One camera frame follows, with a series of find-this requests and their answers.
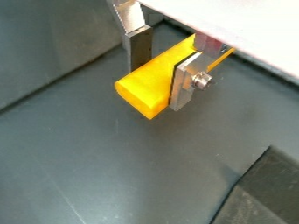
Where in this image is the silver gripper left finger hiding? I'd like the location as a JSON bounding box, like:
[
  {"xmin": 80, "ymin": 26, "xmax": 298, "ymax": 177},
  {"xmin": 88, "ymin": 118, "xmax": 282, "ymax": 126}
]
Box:
[{"xmin": 107, "ymin": 0, "xmax": 154, "ymax": 72}]

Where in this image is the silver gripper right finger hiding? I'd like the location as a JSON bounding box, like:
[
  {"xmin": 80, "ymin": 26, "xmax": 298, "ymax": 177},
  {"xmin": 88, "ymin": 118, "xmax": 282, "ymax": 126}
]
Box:
[{"xmin": 170, "ymin": 31, "xmax": 230, "ymax": 111}]

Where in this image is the yellow square-circle peg object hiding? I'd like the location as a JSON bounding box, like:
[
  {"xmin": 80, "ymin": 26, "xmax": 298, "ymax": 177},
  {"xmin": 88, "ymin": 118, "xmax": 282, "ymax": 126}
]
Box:
[{"xmin": 115, "ymin": 35, "xmax": 235, "ymax": 119}]

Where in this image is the black curved fixture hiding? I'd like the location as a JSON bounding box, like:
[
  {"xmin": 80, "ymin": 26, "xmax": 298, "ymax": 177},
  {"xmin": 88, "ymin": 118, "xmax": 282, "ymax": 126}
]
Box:
[{"xmin": 210, "ymin": 146, "xmax": 299, "ymax": 224}]

